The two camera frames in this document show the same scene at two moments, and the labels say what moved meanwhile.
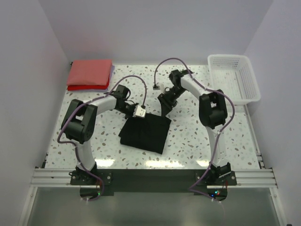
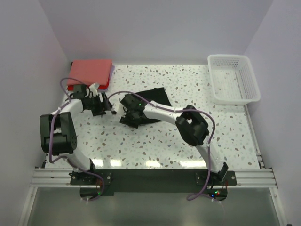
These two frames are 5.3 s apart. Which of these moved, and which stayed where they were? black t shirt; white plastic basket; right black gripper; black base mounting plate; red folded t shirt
Moved: black t shirt; right black gripper
Stayed: black base mounting plate; white plastic basket; red folded t shirt
